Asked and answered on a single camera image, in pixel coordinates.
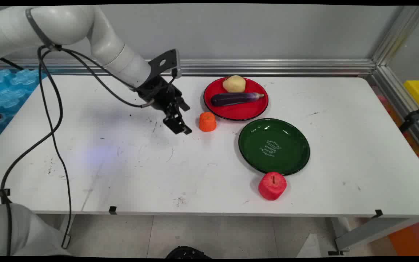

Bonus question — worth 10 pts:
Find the long black hanging cable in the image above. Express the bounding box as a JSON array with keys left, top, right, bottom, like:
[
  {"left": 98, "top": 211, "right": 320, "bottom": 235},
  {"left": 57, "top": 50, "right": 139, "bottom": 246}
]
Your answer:
[{"left": 0, "top": 45, "right": 73, "bottom": 250}]

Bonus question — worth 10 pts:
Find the upright aluminium frame post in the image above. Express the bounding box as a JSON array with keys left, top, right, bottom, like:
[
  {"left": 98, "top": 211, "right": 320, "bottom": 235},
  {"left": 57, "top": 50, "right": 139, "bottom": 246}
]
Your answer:
[{"left": 371, "top": 5, "right": 419, "bottom": 67}]

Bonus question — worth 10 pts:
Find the black round floor object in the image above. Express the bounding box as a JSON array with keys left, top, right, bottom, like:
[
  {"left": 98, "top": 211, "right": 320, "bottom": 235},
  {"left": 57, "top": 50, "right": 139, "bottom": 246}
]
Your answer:
[{"left": 165, "top": 246, "right": 212, "bottom": 259}]

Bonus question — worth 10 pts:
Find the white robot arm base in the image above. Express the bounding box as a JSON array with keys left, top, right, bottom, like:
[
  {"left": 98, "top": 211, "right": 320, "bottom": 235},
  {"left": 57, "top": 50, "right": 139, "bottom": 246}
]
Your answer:
[{"left": 0, "top": 203, "right": 72, "bottom": 257}]

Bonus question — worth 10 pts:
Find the side aluminium frame rail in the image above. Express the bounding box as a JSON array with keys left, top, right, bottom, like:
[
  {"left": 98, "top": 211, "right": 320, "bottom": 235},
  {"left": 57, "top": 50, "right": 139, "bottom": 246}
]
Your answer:
[{"left": 367, "top": 65, "right": 419, "bottom": 165}]

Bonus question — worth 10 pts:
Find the horizontal aluminium frame rail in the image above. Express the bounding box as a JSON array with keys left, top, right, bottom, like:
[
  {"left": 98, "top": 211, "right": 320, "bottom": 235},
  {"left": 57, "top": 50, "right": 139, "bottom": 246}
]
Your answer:
[{"left": 0, "top": 58, "right": 377, "bottom": 77}]

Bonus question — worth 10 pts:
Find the purple toy eggplant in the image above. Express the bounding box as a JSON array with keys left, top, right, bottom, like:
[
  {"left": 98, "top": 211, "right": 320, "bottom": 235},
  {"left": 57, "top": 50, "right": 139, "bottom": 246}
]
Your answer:
[{"left": 210, "top": 92, "right": 265, "bottom": 107}]

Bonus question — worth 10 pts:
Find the blue foam mat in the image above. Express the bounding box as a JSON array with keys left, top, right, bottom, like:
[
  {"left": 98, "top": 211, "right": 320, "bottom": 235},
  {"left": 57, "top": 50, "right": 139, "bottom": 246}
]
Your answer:
[{"left": 0, "top": 68, "right": 47, "bottom": 147}]

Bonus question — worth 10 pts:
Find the black cable to gripper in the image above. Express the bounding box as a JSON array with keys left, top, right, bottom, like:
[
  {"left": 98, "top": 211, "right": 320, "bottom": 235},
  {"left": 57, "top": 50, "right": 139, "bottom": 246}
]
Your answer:
[{"left": 55, "top": 46, "right": 156, "bottom": 108}]

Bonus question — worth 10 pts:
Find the grey strap on arm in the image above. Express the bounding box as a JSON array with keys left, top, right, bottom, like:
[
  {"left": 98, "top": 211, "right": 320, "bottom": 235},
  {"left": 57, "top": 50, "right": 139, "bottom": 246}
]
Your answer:
[{"left": 25, "top": 8, "right": 61, "bottom": 51}]

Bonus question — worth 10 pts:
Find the grey table leg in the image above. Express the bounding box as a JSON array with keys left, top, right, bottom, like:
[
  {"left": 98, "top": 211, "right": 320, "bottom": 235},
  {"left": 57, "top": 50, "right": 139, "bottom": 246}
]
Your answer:
[{"left": 334, "top": 217, "right": 419, "bottom": 252}]

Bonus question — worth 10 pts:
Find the red round plate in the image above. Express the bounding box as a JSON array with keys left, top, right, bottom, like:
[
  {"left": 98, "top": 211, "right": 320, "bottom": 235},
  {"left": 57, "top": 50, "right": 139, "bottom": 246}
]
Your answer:
[{"left": 203, "top": 76, "right": 269, "bottom": 121}]

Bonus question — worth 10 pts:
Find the orange toy carrot piece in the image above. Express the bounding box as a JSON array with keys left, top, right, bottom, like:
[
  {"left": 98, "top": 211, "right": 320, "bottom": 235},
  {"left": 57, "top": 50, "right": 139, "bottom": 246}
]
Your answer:
[{"left": 199, "top": 112, "right": 217, "bottom": 132}]

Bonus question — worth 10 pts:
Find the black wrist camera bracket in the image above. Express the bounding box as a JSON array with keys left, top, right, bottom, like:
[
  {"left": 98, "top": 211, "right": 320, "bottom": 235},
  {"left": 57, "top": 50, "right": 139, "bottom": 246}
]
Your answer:
[{"left": 148, "top": 49, "right": 182, "bottom": 79}]

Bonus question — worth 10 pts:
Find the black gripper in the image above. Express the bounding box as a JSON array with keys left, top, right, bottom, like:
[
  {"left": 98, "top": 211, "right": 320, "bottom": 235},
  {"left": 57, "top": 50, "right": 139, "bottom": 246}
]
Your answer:
[{"left": 134, "top": 75, "right": 193, "bottom": 135}]

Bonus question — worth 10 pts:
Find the red toy apple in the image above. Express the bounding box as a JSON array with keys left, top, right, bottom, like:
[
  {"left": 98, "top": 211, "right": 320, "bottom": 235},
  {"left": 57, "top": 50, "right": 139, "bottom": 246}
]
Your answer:
[{"left": 258, "top": 172, "right": 287, "bottom": 201}]

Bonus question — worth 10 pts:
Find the orange cabinet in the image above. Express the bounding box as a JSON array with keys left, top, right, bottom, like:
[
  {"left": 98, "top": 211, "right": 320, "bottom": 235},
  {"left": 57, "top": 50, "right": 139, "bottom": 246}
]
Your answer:
[{"left": 388, "top": 218, "right": 419, "bottom": 257}]

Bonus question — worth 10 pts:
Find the black clamp stand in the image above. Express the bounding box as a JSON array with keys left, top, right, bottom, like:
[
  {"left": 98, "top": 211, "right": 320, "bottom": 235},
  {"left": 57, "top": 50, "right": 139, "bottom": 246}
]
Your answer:
[{"left": 399, "top": 98, "right": 419, "bottom": 134}]

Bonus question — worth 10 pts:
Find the beige toy potato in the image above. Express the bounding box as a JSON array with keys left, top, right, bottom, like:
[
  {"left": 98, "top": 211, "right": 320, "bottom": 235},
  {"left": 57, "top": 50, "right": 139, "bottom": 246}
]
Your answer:
[{"left": 222, "top": 75, "right": 247, "bottom": 93}]

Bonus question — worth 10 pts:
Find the green round plate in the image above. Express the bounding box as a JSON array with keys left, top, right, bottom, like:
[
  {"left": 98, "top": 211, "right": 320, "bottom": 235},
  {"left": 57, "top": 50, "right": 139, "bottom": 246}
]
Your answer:
[{"left": 238, "top": 118, "right": 311, "bottom": 176}]

